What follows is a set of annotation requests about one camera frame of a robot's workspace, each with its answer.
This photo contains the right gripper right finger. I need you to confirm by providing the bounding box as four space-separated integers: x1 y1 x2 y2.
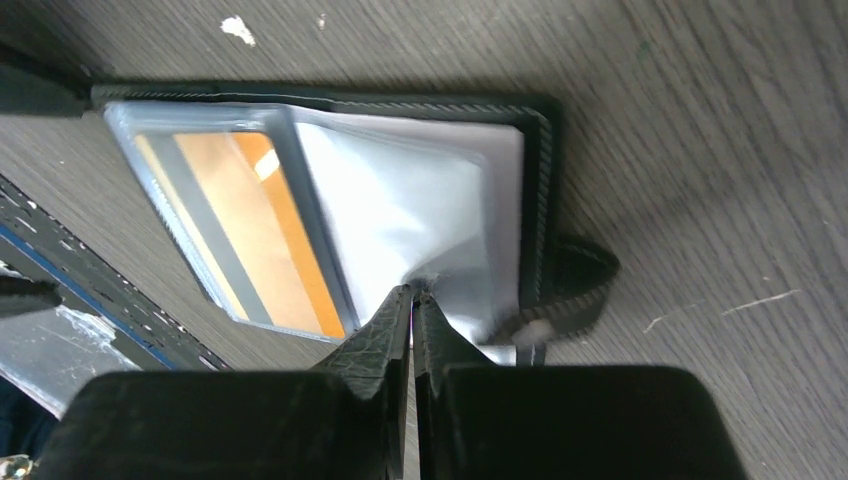
412 291 495 479

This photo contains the orange card in holder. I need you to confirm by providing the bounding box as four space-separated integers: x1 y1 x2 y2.
134 132 346 339

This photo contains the black card holder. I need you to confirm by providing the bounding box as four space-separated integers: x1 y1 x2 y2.
90 81 620 365

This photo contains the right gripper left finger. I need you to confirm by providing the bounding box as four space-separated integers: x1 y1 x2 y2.
313 285 413 479

